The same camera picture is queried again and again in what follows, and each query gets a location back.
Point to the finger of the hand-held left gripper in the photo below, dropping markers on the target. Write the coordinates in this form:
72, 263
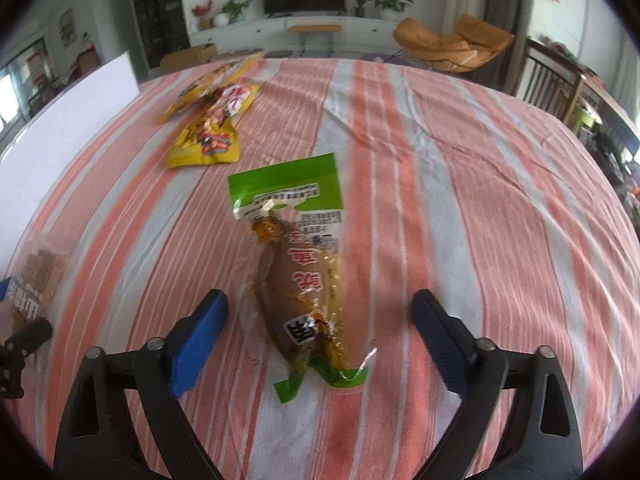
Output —
30, 335

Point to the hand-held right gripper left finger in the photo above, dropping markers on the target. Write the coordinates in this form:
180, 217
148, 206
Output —
200, 345

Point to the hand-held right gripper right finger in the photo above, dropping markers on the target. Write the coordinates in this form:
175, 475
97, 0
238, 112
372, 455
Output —
440, 345

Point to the clear biscuit packet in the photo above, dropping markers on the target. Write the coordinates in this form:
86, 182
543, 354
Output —
42, 265

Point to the green brown snack packet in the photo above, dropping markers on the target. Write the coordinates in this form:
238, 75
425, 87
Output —
295, 300

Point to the white cardboard box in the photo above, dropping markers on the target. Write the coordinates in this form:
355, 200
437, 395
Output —
65, 135

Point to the red white striped tablecloth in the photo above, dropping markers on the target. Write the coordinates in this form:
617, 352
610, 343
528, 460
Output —
450, 185

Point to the orange yellow snack packet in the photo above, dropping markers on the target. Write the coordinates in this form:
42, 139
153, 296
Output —
200, 87

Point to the brown cardboard box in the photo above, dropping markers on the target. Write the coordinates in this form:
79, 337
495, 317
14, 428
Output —
190, 56

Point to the dark wooden chair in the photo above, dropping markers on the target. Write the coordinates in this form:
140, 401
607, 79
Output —
550, 77

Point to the orange lounge chair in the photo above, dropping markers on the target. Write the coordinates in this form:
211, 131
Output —
450, 45

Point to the white television cabinet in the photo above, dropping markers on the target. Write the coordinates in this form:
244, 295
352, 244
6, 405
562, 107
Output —
260, 30

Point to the white round vase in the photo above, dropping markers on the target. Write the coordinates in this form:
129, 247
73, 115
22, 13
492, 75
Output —
221, 19

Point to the red flower arrangement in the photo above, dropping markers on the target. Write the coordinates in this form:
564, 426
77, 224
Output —
202, 12

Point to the wooden bench with metal legs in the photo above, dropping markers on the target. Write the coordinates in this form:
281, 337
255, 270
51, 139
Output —
314, 28

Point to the dark tall shelf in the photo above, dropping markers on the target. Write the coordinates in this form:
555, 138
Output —
157, 10

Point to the large green potted plant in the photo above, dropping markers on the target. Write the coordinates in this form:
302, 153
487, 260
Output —
390, 0

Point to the small dark potted plant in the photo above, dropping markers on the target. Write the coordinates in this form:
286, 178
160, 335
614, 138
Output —
360, 5

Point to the framed wall picture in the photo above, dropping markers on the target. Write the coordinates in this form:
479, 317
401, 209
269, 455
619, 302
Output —
66, 27

